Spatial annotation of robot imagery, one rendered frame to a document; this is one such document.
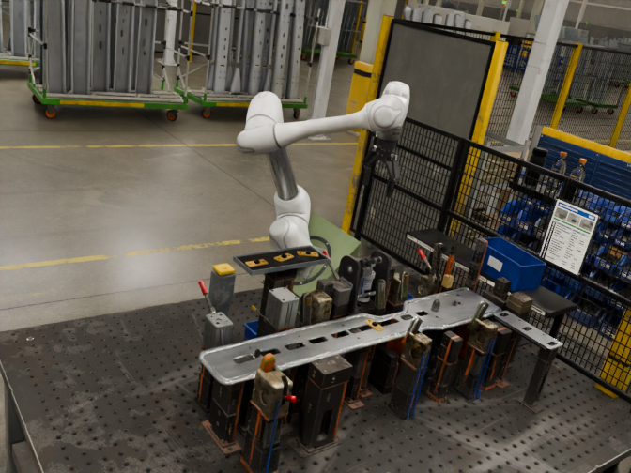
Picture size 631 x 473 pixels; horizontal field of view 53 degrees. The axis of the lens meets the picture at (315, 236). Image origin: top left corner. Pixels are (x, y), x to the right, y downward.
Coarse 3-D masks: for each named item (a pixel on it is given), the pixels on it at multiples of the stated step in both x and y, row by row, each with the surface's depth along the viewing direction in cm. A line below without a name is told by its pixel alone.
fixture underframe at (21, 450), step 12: (12, 408) 252; (12, 420) 255; (12, 432) 257; (12, 444) 258; (24, 444) 259; (12, 456) 259; (24, 456) 253; (0, 468) 273; (12, 468) 264; (24, 468) 248; (36, 468) 249
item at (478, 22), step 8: (504, 0) 1347; (424, 8) 1500; (432, 8) 1482; (440, 8) 1499; (432, 16) 1483; (464, 16) 1408; (472, 16) 1390; (480, 16) 1421; (472, 24) 1391; (480, 24) 1375; (488, 24) 1357; (496, 24) 1351; (504, 24) 1365; (504, 32) 1375; (504, 40) 1386
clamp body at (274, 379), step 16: (256, 384) 193; (272, 384) 186; (288, 384) 188; (256, 400) 194; (272, 400) 187; (256, 416) 195; (272, 416) 189; (256, 432) 196; (272, 432) 192; (256, 448) 197; (272, 448) 197; (256, 464) 198; (272, 464) 200
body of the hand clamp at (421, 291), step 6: (426, 276) 280; (420, 282) 280; (426, 282) 277; (432, 282) 278; (438, 282) 279; (420, 288) 281; (426, 288) 278; (432, 288) 278; (420, 294) 281; (426, 294) 278; (432, 294) 280
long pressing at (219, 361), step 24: (408, 312) 256; (432, 312) 260; (456, 312) 263; (264, 336) 221; (288, 336) 224; (312, 336) 227; (360, 336) 232; (384, 336) 235; (216, 360) 203; (288, 360) 210; (312, 360) 213
